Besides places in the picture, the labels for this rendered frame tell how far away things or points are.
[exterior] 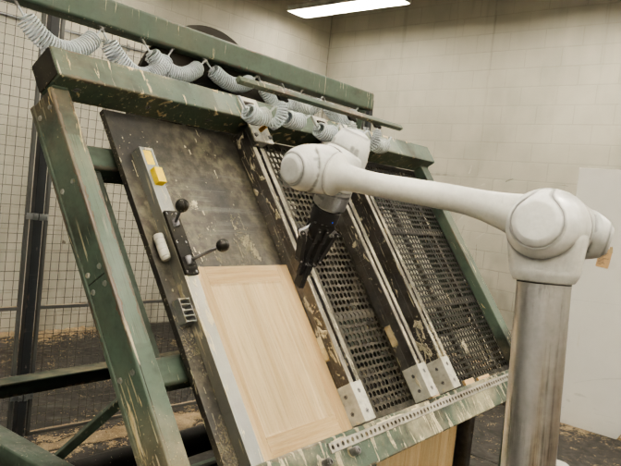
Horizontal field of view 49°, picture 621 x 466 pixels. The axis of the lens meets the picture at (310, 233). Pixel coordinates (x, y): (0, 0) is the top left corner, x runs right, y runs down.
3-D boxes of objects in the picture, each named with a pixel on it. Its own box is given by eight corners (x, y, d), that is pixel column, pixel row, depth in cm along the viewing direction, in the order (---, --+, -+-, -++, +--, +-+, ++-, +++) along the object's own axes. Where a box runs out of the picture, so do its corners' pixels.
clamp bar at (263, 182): (345, 430, 208) (406, 403, 195) (217, 112, 244) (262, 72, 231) (362, 423, 216) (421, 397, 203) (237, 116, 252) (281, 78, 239)
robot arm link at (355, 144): (330, 177, 180) (302, 179, 169) (350, 122, 175) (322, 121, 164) (362, 194, 175) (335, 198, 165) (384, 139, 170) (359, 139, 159)
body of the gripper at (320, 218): (333, 202, 181) (322, 232, 184) (308, 199, 176) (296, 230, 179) (348, 214, 175) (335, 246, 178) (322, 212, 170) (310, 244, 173)
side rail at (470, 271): (499, 374, 323) (519, 364, 317) (404, 177, 356) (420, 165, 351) (505, 371, 329) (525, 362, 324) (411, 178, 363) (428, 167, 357)
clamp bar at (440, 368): (436, 395, 258) (490, 372, 246) (320, 136, 294) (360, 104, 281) (448, 391, 266) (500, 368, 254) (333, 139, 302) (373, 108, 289)
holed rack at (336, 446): (331, 454, 190) (332, 453, 190) (326, 444, 191) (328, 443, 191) (529, 371, 322) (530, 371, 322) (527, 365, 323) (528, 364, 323)
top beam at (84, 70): (39, 96, 183) (58, 74, 178) (30, 66, 186) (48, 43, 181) (420, 172, 360) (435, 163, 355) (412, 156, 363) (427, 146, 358)
